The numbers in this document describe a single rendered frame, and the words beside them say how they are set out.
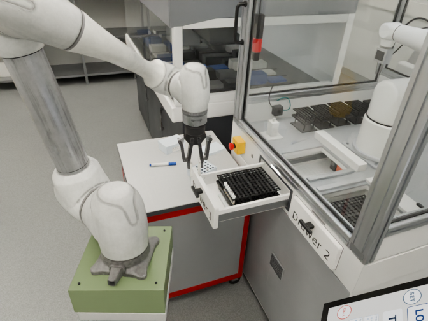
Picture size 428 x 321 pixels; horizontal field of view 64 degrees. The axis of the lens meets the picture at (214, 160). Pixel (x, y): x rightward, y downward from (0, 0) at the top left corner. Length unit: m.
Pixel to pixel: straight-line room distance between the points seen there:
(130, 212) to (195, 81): 0.46
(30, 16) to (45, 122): 0.34
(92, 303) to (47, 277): 1.23
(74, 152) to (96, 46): 0.36
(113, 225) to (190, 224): 0.69
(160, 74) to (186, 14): 0.77
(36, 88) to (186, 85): 0.44
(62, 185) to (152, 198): 0.55
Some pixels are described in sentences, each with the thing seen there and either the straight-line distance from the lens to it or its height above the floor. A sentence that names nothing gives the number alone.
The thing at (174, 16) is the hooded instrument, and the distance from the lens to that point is 1.92.
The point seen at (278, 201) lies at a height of 0.87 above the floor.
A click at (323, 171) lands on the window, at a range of 1.25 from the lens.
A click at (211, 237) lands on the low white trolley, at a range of 1.78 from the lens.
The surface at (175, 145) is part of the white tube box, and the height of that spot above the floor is 0.80.
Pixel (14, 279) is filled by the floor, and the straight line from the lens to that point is 2.48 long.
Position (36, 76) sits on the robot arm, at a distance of 1.00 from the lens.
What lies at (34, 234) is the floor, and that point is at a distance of 2.71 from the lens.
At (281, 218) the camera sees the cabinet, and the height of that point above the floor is 0.75.
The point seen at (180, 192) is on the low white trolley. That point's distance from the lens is 1.61.
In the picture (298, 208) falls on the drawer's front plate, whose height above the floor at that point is 0.90.
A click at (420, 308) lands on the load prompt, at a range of 0.87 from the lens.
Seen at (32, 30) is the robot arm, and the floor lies 1.60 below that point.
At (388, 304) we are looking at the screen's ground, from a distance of 0.91.
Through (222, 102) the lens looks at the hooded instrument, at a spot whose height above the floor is 0.90.
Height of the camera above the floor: 1.78
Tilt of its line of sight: 33 degrees down
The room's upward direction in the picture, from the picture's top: 3 degrees clockwise
